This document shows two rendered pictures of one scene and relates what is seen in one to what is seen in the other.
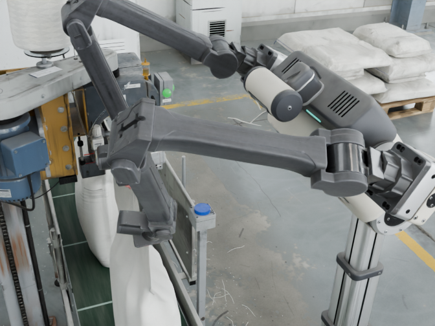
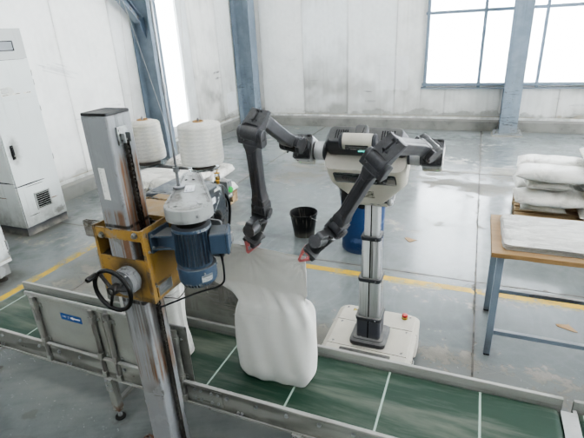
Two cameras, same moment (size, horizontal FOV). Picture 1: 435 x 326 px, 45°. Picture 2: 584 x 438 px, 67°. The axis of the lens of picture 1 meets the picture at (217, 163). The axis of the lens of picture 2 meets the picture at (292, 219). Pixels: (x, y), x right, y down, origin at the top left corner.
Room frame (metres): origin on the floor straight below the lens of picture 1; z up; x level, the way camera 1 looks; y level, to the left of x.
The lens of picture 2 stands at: (-0.05, 1.41, 1.98)
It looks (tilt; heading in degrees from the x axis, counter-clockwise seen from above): 23 degrees down; 315
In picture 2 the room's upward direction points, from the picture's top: 3 degrees counter-clockwise
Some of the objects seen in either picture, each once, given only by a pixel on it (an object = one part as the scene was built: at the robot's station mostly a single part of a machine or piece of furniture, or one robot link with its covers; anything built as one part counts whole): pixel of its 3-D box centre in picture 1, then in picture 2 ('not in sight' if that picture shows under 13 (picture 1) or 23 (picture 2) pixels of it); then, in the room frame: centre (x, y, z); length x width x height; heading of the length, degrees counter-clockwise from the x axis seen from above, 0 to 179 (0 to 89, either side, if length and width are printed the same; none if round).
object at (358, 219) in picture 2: not in sight; (362, 215); (2.28, -1.84, 0.32); 0.51 x 0.48 x 0.65; 113
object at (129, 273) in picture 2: not in sight; (126, 280); (1.46, 0.84, 1.14); 0.11 x 0.06 x 0.11; 23
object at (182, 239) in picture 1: (158, 181); (168, 288); (2.23, 0.29, 0.53); 1.05 x 0.02 x 0.41; 23
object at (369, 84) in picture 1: (341, 83); not in sight; (4.14, -1.01, 0.32); 0.66 x 0.43 x 0.15; 114
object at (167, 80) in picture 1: (163, 88); (223, 189); (1.67, 0.19, 1.28); 0.08 x 0.05 x 0.09; 23
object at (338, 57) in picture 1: (347, 55); (181, 178); (4.14, -1.02, 0.56); 0.66 x 0.42 x 0.15; 113
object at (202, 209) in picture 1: (202, 209); not in sight; (1.58, 0.05, 0.84); 0.06 x 0.06 x 0.02
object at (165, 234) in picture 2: not in sight; (169, 238); (1.38, 0.67, 1.27); 0.12 x 0.09 x 0.09; 113
